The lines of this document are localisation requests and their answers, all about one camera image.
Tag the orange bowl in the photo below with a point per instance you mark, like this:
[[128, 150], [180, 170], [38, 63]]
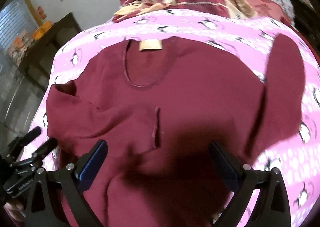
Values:
[[42, 30]]

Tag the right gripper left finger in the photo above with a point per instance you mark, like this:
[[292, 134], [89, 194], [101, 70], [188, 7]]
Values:
[[43, 206]]

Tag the maroon shirt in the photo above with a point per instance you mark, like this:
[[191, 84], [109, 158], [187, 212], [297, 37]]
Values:
[[158, 111]]

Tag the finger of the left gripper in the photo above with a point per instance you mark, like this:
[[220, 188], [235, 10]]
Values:
[[45, 149], [18, 144]]

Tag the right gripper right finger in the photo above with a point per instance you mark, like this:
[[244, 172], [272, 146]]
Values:
[[272, 206]]

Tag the dark wooden side table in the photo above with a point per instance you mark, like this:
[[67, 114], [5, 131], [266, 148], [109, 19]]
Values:
[[47, 46]]

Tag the left hand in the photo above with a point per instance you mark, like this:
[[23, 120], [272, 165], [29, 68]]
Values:
[[15, 210]]

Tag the pink penguin blanket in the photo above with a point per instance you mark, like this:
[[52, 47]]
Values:
[[251, 41]]

